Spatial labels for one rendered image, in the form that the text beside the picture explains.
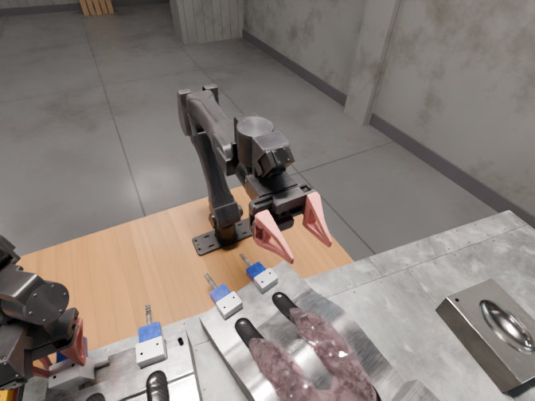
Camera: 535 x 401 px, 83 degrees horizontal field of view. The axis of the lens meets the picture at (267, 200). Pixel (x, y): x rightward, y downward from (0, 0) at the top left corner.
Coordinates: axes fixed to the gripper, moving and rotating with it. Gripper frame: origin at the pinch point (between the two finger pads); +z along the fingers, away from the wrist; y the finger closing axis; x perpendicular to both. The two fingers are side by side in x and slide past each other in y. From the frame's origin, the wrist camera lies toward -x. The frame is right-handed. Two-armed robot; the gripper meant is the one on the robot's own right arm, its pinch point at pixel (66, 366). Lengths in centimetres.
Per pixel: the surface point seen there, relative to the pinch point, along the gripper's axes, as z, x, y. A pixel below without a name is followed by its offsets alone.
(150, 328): 4.1, 5.7, 13.0
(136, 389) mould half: 8.4, -3.3, 9.1
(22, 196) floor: 17, 201, -89
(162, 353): 5.3, -0.6, 15.0
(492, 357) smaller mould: 26, -18, 79
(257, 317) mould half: 12.1, 5.2, 34.8
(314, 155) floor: 49, 185, 133
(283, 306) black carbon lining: 13.1, 6.1, 41.3
